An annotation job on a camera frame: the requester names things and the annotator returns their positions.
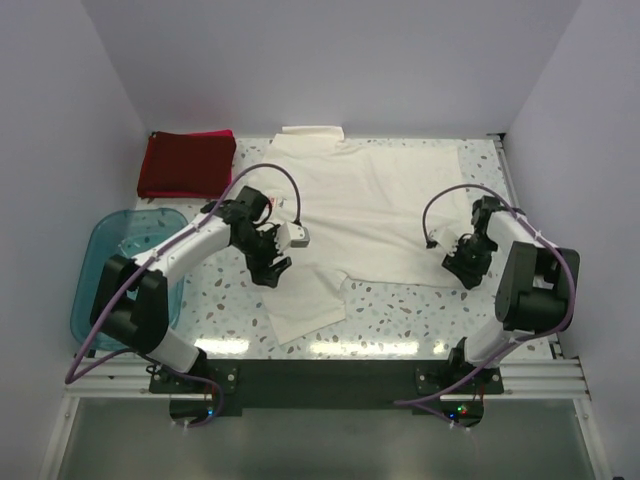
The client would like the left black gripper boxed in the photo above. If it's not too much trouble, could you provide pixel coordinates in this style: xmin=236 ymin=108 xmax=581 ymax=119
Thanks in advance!
xmin=233 ymin=224 xmax=292 ymax=288

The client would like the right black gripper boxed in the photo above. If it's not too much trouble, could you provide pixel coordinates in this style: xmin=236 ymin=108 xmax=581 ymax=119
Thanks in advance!
xmin=442 ymin=234 xmax=498 ymax=291

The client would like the white t-shirt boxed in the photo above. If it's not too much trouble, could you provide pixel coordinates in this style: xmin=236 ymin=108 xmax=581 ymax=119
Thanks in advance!
xmin=246 ymin=127 xmax=471 ymax=344

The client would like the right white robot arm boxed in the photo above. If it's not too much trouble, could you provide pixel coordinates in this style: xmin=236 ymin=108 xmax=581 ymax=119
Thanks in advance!
xmin=442 ymin=196 xmax=580 ymax=393

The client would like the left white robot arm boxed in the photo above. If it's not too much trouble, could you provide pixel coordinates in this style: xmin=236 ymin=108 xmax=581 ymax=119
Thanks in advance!
xmin=90 ymin=187 xmax=291 ymax=392

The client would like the blue plastic basket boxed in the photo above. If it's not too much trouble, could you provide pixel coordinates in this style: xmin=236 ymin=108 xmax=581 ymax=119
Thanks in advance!
xmin=68 ymin=208 xmax=190 ymax=351

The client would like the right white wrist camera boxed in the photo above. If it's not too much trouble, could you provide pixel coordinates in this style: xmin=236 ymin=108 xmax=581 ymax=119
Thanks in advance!
xmin=426 ymin=228 xmax=459 ymax=255

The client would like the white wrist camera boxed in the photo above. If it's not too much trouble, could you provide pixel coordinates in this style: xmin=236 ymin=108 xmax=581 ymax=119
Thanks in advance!
xmin=276 ymin=222 xmax=310 ymax=251
xmin=426 ymin=228 xmax=459 ymax=255

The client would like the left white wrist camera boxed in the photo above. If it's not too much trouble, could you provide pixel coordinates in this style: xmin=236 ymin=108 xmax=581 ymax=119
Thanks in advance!
xmin=276 ymin=222 xmax=310 ymax=251

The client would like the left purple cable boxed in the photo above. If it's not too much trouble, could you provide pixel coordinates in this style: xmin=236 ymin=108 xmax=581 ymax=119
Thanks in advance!
xmin=64 ymin=163 xmax=304 ymax=429

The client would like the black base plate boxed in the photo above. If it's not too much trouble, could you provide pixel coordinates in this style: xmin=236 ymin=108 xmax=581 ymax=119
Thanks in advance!
xmin=147 ymin=359 xmax=504 ymax=426

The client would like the aluminium frame rail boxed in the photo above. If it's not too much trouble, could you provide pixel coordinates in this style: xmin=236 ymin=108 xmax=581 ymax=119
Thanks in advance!
xmin=38 ymin=354 xmax=179 ymax=479

